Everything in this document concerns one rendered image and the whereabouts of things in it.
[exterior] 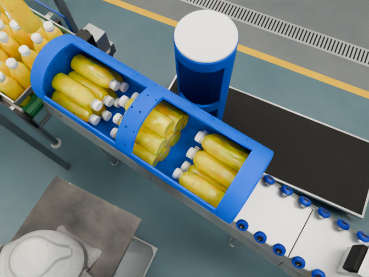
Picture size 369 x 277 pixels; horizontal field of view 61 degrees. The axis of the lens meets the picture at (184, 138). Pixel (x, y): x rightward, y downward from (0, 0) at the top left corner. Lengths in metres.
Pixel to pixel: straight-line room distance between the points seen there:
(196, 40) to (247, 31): 1.45
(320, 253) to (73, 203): 0.91
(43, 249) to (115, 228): 0.31
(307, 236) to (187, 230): 1.04
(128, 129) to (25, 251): 0.45
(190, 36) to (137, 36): 1.41
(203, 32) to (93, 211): 0.86
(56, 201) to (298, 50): 2.19
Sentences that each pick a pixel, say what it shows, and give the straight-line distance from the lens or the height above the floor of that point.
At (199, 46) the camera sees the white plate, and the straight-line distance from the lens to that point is 1.38.
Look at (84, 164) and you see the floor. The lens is 2.36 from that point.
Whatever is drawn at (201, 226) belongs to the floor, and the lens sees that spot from 2.15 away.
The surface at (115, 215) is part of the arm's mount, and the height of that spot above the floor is 1.01.
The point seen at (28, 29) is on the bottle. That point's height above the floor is 1.22.
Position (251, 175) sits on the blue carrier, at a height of 1.23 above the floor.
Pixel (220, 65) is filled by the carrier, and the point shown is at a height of 0.99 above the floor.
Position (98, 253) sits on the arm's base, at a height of 1.04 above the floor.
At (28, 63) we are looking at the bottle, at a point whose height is 1.05.
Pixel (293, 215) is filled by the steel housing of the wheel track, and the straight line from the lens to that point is 1.28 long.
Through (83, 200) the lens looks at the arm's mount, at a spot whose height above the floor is 1.01.
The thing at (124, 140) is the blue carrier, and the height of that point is 1.17.
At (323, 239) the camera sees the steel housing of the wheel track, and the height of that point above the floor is 0.93.
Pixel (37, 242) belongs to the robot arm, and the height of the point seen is 1.29.
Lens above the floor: 2.14
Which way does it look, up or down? 69 degrees down
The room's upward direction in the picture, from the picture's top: 4 degrees counter-clockwise
